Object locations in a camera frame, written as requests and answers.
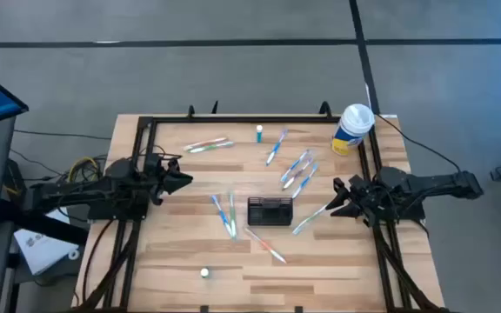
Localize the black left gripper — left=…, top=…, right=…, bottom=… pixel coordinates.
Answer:
left=142, top=151, right=194, bottom=206

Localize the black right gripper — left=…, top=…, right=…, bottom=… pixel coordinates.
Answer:
left=325, top=174, right=402, bottom=228

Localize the orange toothbrush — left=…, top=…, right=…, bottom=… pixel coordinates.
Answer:
left=244, top=226, right=288, bottom=265
left=183, top=137, right=229, bottom=152

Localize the purple toothbrush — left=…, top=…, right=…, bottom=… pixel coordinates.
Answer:
left=282, top=156, right=315, bottom=191

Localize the yellow blue wipes canister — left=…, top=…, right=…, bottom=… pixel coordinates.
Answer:
left=331, top=103, right=376, bottom=157

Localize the white box on floor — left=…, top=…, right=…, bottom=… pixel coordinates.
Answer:
left=14, top=207, right=80, bottom=276

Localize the black wire organizer basket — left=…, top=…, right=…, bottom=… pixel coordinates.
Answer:
left=247, top=196, right=294, bottom=227

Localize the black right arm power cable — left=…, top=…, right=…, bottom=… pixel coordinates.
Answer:
left=374, top=113, right=463, bottom=173

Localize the yellow cable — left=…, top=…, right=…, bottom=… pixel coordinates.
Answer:
left=2, top=156, right=100, bottom=196

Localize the black aluminium table frame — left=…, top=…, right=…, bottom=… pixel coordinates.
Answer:
left=72, top=100, right=450, bottom=313

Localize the thin black floor cable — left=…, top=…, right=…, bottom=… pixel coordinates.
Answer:
left=13, top=129, right=112, bottom=141

